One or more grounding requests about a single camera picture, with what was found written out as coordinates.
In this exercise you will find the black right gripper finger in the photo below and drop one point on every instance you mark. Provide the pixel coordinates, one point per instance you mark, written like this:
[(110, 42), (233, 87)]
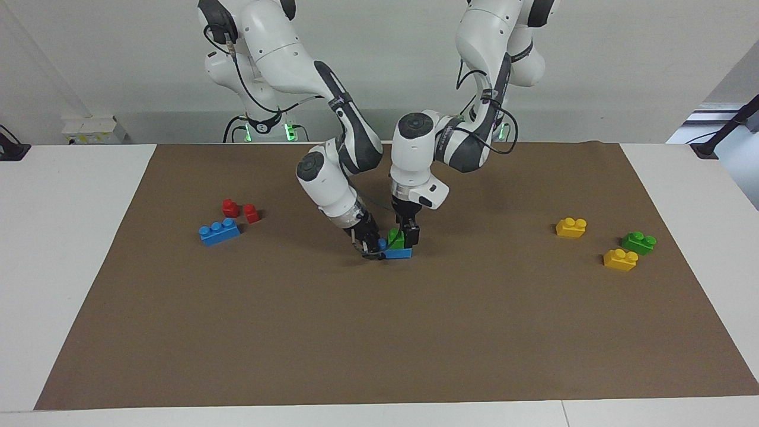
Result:
[(370, 253), (376, 241)]

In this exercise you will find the blue three-stud toy block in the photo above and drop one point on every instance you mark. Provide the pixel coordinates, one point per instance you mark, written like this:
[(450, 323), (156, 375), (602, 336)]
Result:
[(398, 253), (219, 232)]

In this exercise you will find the red one-stud toy block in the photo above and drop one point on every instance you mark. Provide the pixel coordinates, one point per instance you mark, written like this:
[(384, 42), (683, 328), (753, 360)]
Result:
[(230, 207), (251, 213)]

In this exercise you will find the black table clamp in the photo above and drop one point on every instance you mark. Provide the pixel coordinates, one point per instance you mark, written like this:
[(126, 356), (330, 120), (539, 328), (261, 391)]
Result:
[(12, 148)]

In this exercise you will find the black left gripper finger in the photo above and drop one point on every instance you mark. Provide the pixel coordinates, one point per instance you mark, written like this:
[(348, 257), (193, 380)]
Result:
[(413, 235), (401, 224)]

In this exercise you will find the brown table mat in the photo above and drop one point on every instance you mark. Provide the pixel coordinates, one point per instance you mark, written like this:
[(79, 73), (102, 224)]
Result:
[(379, 326)]

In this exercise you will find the green two-stud toy block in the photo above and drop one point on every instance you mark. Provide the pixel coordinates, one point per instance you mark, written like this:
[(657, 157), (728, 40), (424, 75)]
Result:
[(396, 239), (638, 242)]

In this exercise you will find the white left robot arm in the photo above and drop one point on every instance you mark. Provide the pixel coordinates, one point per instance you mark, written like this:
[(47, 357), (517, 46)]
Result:
[(474, 35)]

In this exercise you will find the yellow two-stud toy block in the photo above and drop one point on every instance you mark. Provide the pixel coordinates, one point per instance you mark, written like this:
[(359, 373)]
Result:
[(571, 228), (620, 260)]

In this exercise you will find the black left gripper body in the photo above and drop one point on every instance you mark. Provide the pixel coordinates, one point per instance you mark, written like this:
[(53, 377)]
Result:
[(405, 212)]

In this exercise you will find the black stand with pole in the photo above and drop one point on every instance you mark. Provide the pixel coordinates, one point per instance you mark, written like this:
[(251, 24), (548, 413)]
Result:
[(723, 130)]

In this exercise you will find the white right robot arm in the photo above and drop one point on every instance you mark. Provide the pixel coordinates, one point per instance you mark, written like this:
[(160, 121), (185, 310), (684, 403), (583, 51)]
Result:
[(284, 53)]

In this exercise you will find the white power strip box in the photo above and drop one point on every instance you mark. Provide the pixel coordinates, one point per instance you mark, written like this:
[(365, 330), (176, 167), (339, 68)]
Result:
[(95, 129)]

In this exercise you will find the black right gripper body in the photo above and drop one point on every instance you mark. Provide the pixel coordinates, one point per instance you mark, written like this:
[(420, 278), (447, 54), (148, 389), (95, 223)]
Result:
[(362, 230)]

